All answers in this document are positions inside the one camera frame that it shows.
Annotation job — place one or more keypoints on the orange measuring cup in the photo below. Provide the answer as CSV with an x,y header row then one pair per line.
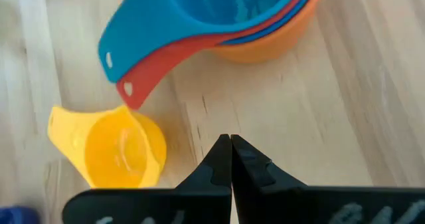
x,y
265,52

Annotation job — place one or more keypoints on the blue measuring cup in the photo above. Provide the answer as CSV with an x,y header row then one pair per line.
x,y
255,39

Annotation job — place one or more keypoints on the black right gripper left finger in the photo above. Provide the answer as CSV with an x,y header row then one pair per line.
x,y
199,204

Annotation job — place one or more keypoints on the red measuring cup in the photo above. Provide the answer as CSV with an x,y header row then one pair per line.
x,y
146,81

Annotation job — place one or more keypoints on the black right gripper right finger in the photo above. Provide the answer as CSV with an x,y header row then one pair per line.
x,y
282,204

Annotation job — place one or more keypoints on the teal measuring cup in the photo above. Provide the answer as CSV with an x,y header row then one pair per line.
x,y
149,34

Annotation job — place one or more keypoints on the yellow measuring cup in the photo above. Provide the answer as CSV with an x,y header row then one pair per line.
x,y
116,151

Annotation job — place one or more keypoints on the small indigo measuring cup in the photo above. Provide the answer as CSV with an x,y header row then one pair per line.
x,y
16,217

